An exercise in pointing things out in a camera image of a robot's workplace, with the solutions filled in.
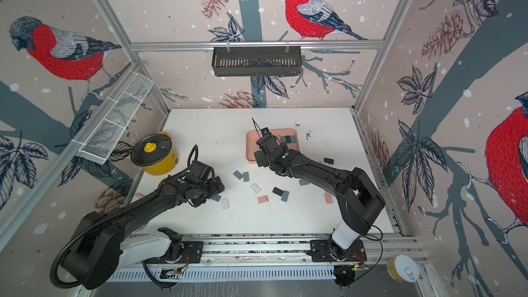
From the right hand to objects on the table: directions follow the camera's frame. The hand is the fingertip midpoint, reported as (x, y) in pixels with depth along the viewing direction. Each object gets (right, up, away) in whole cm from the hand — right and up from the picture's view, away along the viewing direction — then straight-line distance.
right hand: (269, 148), depth 89 cm
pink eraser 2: (+26, -22, -2) cm, 34 cm away
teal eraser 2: (-15, -13, +6) cm, 21 cm away
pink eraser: (-3, -22, -3) cm, 22 cm away
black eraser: (+4, -19, 0) cm, 19 cm away
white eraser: (-6, -18, 0) cm, 19 cm away
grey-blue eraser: (-11, -14, +4) cm, 18 cm away
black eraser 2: (+29, -7, +9) cm, 31 cm away
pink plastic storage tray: (-9, +4, +18) cm, 21 cm away
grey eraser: (+15, -16, +1) cm, 22 cm away
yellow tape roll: (+44, -37, -23) cm, 62 cm away
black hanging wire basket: (-7, +44, +17) cm, 48 cm away
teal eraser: (+12, +3, +17) cm, 21 cm away
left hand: (-21, -17, -3) cm, 27 cm away
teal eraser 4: (-23, -21, -3) cm, 31 cm away
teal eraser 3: (+7, -21, -1) cm, 22 cm away
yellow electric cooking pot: (-51, -2, -1) cm, 51 cm away
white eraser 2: (-19, -23, -4) cm, 30 cm away
